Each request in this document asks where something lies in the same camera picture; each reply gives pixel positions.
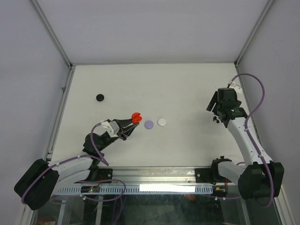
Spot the red earbud case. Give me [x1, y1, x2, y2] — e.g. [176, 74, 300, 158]
[131, 112, 143, 124]

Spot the purple earbud case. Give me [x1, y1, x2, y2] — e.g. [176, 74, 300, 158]
[144, 120, 154, 129]

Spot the black earbud case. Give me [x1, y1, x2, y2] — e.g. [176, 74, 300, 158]
[96, 94, 105, 102]

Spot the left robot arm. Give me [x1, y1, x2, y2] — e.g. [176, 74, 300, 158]
[14, 113, 142, 210]

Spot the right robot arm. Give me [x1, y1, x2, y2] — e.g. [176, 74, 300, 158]
[202, 88, 284, 200]

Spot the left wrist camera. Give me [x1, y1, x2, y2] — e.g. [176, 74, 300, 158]
[100, 120, 120, 137]

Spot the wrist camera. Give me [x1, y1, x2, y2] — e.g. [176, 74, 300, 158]
[100, 120, 120, 137]
[228, 81, 243, 94]

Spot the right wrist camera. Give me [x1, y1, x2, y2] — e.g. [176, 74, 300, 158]
[228, 81, 243, 94]

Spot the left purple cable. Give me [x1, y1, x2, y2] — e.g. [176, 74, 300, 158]
[21, 123, 126, 225]

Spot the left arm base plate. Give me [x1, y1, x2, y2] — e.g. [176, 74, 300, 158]
[83, 168, 113, 183]

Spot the aluminium mounting rail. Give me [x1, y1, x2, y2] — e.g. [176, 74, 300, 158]
[100, 166, 210, 185]

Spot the slotted cable duct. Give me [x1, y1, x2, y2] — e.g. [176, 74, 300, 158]
[54, 184, 213, 195]

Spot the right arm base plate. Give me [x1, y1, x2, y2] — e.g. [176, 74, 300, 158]
[195, 168, 217, 184]

